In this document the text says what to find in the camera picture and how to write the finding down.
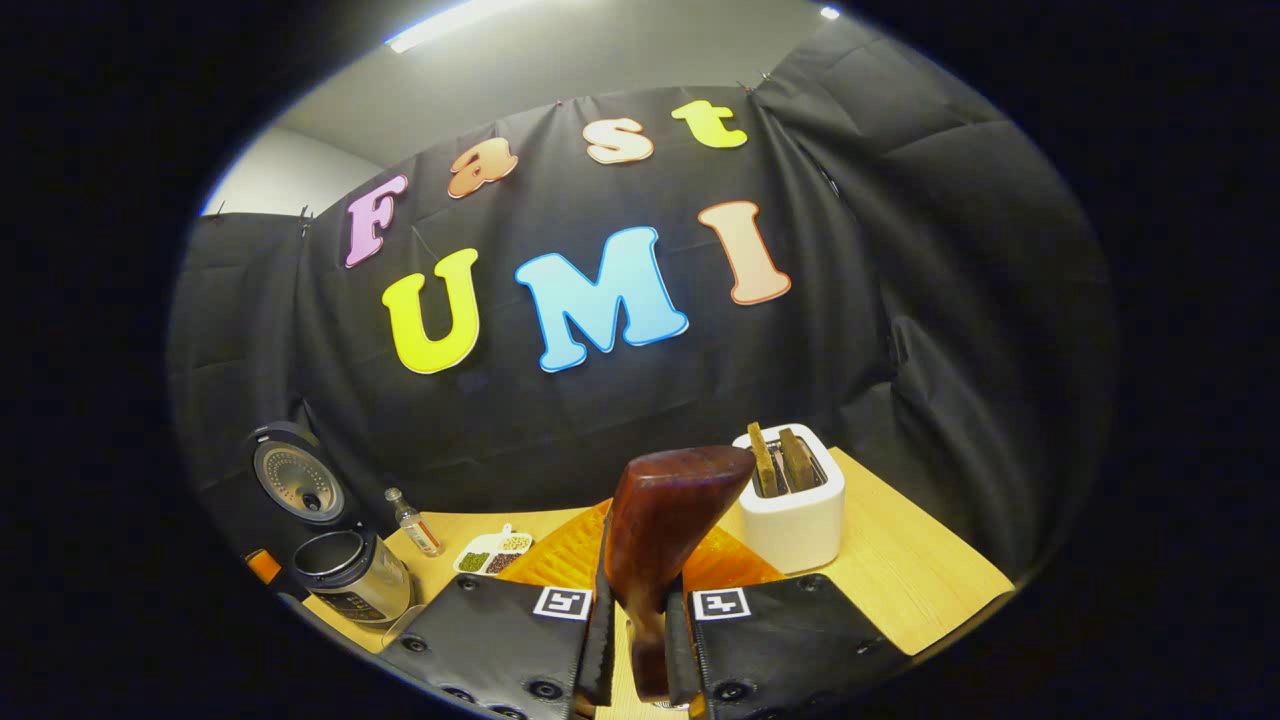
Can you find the brown wooden spoon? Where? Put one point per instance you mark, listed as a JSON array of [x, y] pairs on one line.
[[660, 520]]

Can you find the silver black rice cooker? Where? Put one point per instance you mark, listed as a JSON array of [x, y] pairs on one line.
[[350, 585]]

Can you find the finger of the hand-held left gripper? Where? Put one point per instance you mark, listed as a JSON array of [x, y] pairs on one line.
[[263, 567]]

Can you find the brown toast slice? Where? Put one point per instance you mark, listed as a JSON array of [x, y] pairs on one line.
[[797, 460], [763, 460]]

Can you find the small glass bottle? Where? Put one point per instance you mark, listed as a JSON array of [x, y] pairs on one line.
[[420, 530]]

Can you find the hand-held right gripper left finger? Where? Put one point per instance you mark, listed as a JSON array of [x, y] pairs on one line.
[[520, 640]]

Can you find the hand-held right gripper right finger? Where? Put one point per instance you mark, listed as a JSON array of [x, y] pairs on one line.
[[790, 640]]

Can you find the white divided dish of beans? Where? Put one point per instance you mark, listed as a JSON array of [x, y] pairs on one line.
[[485, 555]]

